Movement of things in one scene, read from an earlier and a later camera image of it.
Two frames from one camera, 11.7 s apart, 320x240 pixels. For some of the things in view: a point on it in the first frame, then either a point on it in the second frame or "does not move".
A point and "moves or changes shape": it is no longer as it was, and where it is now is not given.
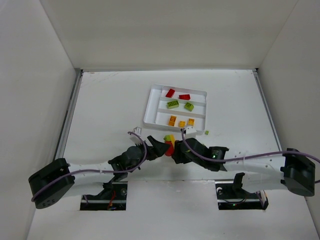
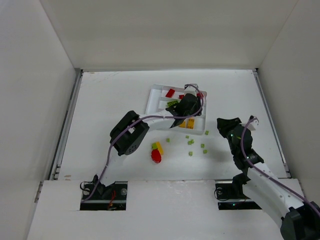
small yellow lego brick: [182, 124] does not move
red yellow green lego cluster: [169, 139] moves or changes shape
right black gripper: [182, 152] → [228, 124]
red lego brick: [170, 93] does not move
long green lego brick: [172, 104] does not move
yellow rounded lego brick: [191, 121] does not move
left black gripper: [150, 149] → [178, 110]
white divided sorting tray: [176, 108] does not move
